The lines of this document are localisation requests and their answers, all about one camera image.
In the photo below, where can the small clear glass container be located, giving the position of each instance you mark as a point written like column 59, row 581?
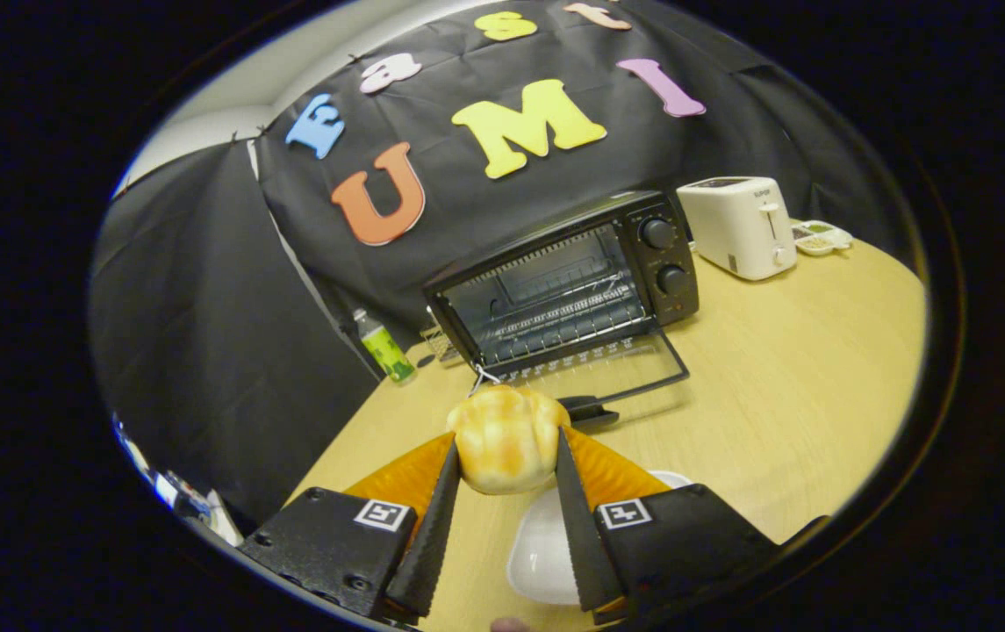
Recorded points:
column 441, row 344

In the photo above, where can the golden bread roll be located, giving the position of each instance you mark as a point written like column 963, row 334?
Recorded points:
column 506, row 439

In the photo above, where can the black toaster oven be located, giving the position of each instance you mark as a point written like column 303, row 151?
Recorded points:
column 555, row 290

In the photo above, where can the white plate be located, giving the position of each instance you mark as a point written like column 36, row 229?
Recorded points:
column 546, row 553

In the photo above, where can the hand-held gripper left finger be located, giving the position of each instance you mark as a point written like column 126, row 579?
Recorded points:
column 432, row 535

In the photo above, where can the green label drink bottle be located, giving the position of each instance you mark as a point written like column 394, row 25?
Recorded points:
column 384, row 347

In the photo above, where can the white divided snack dish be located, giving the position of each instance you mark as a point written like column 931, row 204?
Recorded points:
column 822, row 239

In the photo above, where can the white pop-up toaster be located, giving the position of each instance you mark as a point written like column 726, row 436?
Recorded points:
column 735, row 228

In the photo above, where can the blue and white clutter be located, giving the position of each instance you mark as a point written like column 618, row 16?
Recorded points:
column 182, row 505

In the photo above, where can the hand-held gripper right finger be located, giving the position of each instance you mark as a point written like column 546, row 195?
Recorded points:
column 581, row 535

